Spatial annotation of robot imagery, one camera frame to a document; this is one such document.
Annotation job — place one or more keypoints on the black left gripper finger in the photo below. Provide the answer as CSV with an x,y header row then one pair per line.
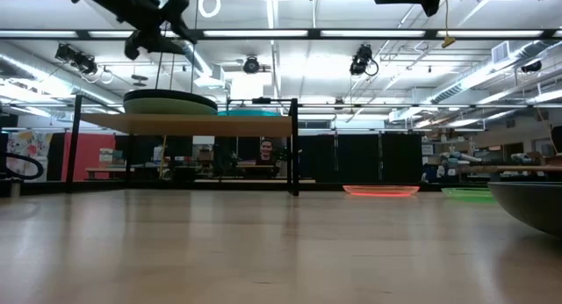
x,y
186,34
145,42

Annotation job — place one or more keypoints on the mint green plate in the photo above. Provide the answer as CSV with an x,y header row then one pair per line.
x,y
169,107

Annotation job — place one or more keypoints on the cyan translucent plate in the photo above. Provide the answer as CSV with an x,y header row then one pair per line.
x,y
250,113

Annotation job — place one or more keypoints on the black bowl with blue plate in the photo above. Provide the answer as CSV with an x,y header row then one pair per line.
x,y
535,207

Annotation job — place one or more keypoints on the wooden shelf with black legs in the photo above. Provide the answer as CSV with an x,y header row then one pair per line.
x,y
197,125

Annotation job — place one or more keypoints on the black ceiling-mounted device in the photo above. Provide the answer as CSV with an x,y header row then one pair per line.
x,y
81,62

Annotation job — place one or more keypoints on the black ceiling fixture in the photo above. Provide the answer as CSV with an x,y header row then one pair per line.
x,y
531,67

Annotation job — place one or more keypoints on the stacked coloured boxes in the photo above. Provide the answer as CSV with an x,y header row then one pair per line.
x,y
110,157

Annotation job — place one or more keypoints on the orange partition panel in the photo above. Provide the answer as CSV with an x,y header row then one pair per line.
x,y
94,154

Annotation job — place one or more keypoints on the person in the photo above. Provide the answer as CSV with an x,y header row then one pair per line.
x,y
265,150

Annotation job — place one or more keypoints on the wooden work table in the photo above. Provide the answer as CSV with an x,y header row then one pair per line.
x,y
257,166

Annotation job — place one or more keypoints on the floral patterned curtain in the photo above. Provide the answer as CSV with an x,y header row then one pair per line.
x,y
28,143

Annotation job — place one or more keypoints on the black partition screens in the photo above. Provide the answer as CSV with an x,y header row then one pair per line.
x,y
360,157

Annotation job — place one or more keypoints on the cluttered wooden workbench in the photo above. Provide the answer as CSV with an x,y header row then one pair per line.
x,y
505,168

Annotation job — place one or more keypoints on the orange translucent plate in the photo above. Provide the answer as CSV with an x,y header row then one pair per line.
x,y
379,190

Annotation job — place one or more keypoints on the green translucent plate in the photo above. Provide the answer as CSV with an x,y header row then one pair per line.
x,y
467,195

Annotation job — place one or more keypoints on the black overhead camera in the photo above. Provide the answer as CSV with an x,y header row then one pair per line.
x,y
251,65

